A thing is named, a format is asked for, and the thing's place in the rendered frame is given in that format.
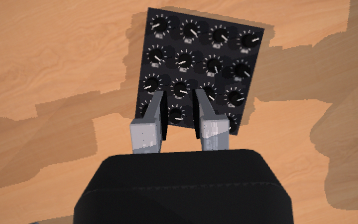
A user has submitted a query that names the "black knob box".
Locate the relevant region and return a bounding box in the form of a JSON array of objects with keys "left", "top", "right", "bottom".
[{"left": 135, "top": 7, "right": 265, "bottom": 136}]

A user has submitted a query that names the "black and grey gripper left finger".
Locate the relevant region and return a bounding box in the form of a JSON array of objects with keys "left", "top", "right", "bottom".
[{"left": 129, "top": 91, "right": 169, "bottom": 154}]

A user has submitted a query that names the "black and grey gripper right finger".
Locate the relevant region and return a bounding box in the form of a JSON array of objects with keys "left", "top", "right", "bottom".
[{"left": 192, "top": 89, "right": 229, "bottom": 151}]

